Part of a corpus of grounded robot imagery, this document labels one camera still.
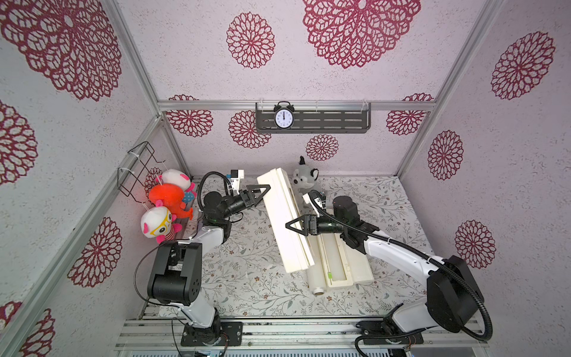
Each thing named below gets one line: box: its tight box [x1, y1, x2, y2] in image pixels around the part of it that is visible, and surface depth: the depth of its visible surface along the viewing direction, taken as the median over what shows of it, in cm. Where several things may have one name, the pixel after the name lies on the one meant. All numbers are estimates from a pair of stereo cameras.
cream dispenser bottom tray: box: [307, 233, 370, 289], surface depth 83 cm
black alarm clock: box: [273, 100, 295, 130], surface depth 92 cm
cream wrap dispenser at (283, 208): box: [256, 167, 315, 273], surface depth 72 cm
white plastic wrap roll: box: [306, 264, 328, 297], surface depth 83 cm
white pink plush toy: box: [156, 168, 197, 201], surface depth 96 cm
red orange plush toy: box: [149, 182, 195, 221], surface depth 90 cm
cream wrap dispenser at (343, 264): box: [317, 232, 374, 288], surface depth 83 cm
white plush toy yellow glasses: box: [140, 205, 183, 244], surface depth 82 cm
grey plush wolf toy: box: [292, 155, 319, 207], surface depth 98 cm
